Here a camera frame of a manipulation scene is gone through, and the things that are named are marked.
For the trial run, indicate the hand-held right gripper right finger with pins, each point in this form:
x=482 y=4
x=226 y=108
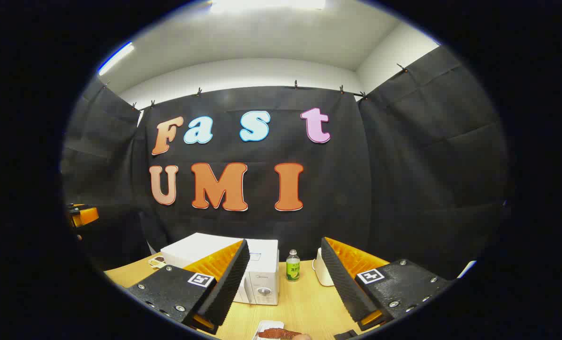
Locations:
x=339 y=278

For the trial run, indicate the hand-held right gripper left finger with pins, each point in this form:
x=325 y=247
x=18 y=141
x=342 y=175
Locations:
x=231 y=278

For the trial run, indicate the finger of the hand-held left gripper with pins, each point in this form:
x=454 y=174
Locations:
x=86 y=216

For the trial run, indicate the white microwave oven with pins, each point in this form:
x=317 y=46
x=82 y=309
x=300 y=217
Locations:
x=266 y=278

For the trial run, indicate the brown meat skewer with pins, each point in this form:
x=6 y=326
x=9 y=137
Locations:
x=276 y=334

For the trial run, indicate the white toaster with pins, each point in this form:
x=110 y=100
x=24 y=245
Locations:
x=322 y=275

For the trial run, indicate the green drink bottle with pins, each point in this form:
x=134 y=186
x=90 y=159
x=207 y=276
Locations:
x=293 y=270

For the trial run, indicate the white rectangular tray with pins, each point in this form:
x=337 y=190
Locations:
x=267 y=325

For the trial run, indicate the divided white snack dish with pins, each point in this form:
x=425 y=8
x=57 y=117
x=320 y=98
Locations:
x=157 y=261

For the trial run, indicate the black backdrop cloth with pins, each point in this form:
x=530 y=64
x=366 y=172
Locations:
x=356 y=189

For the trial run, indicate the ceiling light strip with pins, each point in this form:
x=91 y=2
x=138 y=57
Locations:
x=115 y=58
x=266 y=4

